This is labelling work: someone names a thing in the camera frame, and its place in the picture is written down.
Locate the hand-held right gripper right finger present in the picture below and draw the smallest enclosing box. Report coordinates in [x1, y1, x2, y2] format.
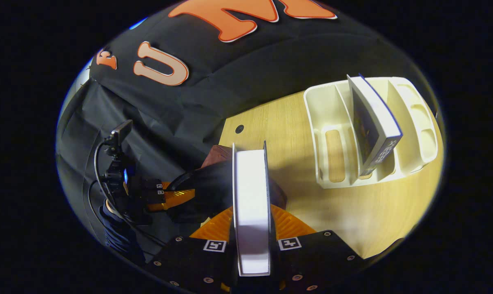
[269, 204, 366, 293]

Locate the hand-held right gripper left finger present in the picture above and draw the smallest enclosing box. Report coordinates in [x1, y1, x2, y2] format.
[146, 206, 237, 293]

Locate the maroon schoolbag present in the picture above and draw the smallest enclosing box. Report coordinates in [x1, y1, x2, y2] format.
[170, 145, 288, 224]

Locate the grey cover book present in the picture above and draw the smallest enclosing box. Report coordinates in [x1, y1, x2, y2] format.
[232, 140, 272, 278]

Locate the white plastic bookshelf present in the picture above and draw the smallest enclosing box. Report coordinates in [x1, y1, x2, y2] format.
[303, 76, 439, 189]

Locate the blue cover book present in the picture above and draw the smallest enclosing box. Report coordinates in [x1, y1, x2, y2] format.
[347, 73, 404, 177]

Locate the black cable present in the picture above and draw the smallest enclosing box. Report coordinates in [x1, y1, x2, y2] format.
[87, 140, 167, 248]

